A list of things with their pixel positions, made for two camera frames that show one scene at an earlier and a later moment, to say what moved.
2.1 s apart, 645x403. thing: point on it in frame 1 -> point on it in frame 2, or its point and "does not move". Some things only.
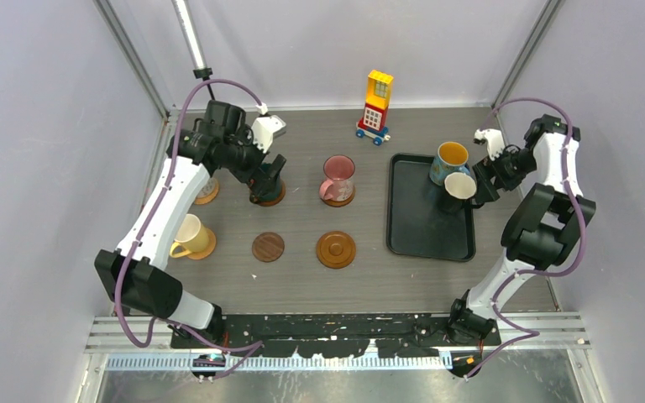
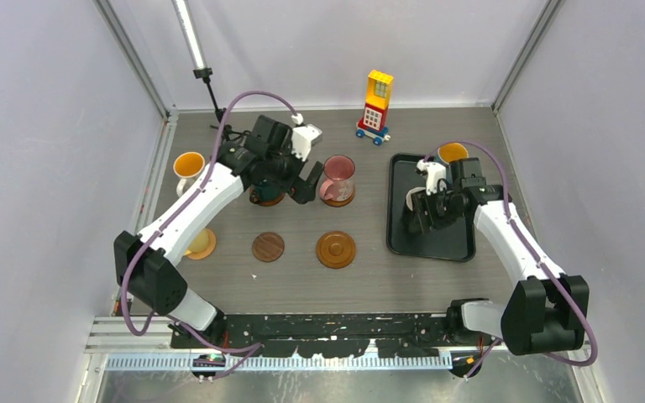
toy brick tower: [374, 123] does not move
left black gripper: [259, 181] -> [305, 191]
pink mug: [339, 171] does not move
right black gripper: [486, 191] -> [420, 224]
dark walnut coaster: [268, 247] does not move
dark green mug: [269, 196] does not move
